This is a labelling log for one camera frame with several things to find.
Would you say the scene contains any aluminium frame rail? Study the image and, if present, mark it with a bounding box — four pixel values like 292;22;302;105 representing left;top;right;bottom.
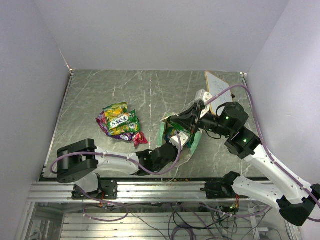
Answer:
26;180;291;203

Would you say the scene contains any red snack packet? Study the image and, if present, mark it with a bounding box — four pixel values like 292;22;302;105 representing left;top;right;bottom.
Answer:
132;131;148;148

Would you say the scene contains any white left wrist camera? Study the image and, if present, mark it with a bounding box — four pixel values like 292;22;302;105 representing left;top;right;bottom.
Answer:
169;131;190;149

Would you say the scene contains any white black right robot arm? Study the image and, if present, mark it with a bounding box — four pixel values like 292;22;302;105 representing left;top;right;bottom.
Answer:
169;102;320;227

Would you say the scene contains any yellow green snack packet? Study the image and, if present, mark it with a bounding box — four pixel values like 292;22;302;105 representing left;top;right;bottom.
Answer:
107;109;141;136
103;102;130;130

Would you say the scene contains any yellow framed whiteboard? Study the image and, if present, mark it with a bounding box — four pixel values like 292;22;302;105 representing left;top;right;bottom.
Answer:
204;71;233;116

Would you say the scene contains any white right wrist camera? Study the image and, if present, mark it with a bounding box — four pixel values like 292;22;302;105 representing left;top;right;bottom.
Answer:
194;89;213;103

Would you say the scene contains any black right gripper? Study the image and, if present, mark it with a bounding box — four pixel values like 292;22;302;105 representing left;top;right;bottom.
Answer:
170;102;233;137

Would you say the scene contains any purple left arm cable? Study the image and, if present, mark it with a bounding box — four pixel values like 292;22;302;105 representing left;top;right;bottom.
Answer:
49;131;182;222

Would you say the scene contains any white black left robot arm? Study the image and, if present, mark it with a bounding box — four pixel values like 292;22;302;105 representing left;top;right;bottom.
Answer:
50;136;183;199

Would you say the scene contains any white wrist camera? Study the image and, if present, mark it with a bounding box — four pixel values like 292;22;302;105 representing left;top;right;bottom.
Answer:
169;131;190;149
194;89;213;103

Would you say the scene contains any green patterned paper bag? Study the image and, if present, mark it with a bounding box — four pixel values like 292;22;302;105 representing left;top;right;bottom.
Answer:
156;101;203;182

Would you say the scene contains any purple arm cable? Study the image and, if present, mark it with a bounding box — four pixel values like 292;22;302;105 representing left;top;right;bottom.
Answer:
49;131;182;222
199;84;320;222

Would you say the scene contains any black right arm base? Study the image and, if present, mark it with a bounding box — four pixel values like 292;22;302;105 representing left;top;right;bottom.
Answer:
200;178;236;200

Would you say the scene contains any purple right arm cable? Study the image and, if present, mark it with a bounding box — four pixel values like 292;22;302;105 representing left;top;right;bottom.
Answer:
199;84;320;222

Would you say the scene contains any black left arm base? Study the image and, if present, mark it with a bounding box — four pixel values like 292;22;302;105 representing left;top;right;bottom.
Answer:
71;180;118;200

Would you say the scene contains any purple Fox's berries candy bag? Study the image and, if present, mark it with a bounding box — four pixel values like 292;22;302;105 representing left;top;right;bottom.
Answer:
95;111;109;136

